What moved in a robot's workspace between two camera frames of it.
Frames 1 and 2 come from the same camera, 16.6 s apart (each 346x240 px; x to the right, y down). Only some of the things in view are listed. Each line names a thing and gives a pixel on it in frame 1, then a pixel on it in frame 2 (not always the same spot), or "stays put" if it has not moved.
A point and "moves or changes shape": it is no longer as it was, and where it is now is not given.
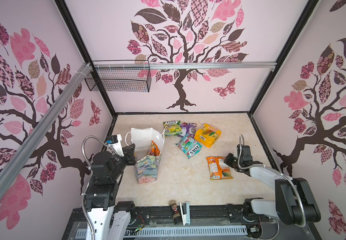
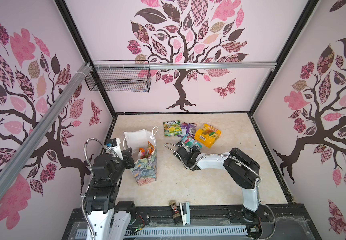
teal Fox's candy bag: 189,146 stays put
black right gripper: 227,159 → 194,151
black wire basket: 120,76 stays put
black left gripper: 128,151 stays put
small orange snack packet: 218,169 moves or changes shape
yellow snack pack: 207,135 stays put
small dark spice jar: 176,215 stays put
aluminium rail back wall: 186,65 stays put
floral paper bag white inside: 148,148 moves or changes shape
